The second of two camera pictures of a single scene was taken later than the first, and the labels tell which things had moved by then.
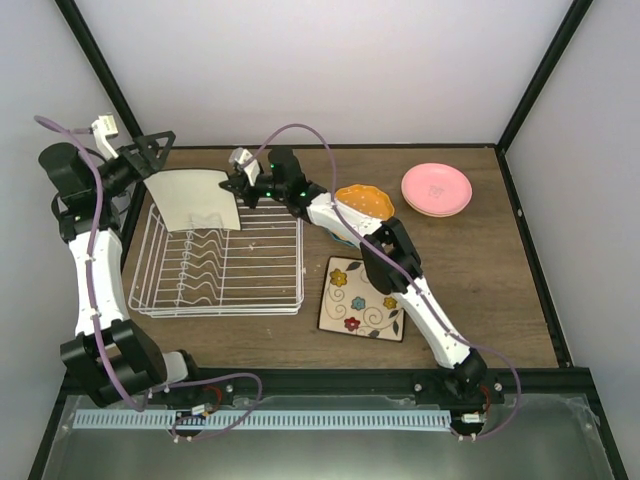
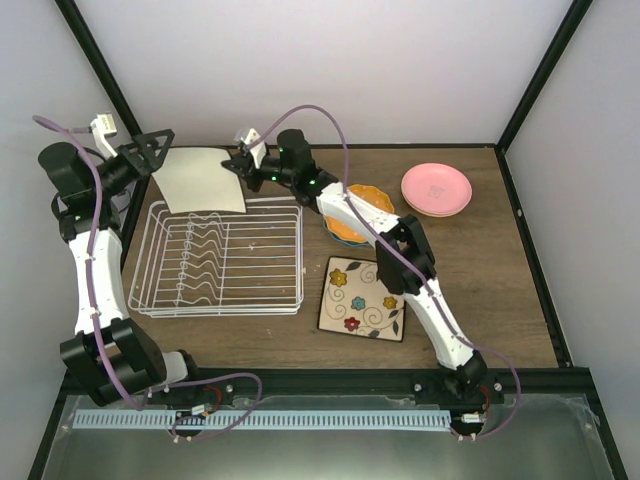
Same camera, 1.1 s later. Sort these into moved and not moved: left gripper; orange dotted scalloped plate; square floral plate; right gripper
Moved: right gripper
Not moved: left gripper; square floral plate; orange dotted scalloped plate
